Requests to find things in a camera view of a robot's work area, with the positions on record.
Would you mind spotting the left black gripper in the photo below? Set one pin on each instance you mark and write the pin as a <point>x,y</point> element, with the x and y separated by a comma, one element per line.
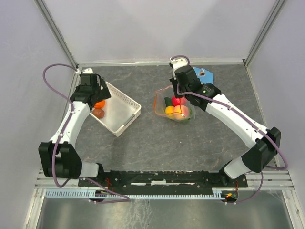
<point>104,93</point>

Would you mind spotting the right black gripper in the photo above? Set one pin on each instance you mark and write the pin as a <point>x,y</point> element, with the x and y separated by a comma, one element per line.
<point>174,82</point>

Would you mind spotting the orange toy fruit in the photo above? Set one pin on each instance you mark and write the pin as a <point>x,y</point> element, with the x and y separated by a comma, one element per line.
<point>99,105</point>

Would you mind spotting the brown kiwi toy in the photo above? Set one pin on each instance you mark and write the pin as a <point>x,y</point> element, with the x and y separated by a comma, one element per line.
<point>98,113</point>

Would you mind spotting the red apple toy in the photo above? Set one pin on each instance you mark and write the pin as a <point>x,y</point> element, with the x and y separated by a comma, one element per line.
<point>178,101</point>

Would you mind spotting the green watermelon toy ball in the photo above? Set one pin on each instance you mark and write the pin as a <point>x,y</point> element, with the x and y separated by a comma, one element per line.
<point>189,115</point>

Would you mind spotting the white perforated plastic basket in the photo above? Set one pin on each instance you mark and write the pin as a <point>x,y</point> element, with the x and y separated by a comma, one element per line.
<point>119,111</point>

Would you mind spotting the peach toy fruit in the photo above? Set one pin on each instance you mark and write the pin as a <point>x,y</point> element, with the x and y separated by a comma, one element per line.
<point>181,112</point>

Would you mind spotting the yellow lemon toy fruit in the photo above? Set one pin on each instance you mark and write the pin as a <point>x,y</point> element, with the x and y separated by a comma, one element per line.
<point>169,112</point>

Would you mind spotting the clear zip bag orange zipper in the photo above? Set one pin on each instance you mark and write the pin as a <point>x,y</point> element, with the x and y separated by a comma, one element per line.
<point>159,104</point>

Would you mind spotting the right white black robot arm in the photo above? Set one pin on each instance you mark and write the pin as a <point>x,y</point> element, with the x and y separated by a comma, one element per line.
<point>263,143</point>

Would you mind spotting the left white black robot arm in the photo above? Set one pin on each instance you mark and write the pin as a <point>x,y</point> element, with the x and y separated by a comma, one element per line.
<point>58,156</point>

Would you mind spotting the blue patterned cloth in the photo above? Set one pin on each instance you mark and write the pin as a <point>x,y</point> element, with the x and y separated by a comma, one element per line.
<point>204,75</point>

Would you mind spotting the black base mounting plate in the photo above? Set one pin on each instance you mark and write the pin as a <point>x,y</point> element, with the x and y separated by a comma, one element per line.
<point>157,183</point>

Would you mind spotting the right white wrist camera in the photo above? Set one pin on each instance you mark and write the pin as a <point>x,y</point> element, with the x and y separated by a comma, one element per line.
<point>178,61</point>

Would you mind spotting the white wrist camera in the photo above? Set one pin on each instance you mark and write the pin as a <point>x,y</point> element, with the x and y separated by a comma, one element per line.
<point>178,61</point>
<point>84,71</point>

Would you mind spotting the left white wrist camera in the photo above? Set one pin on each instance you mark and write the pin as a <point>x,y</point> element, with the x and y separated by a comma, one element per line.
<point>84,71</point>

